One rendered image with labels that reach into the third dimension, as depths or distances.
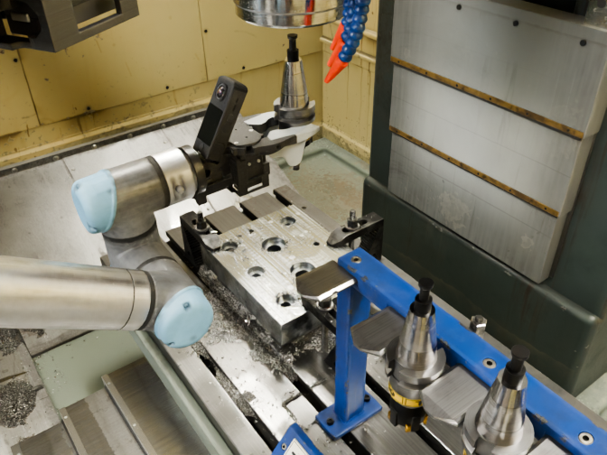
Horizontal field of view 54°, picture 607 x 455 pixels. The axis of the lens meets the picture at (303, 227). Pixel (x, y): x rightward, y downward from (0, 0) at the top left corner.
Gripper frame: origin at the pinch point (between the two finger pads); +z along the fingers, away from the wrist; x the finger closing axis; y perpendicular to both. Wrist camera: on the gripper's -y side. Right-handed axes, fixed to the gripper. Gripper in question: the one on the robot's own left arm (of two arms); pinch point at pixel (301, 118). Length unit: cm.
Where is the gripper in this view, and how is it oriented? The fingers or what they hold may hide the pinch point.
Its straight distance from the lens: 93.0
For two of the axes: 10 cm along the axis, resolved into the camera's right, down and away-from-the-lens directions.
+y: 0.2, 8.1, 5.9
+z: 8.1, -3.6, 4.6
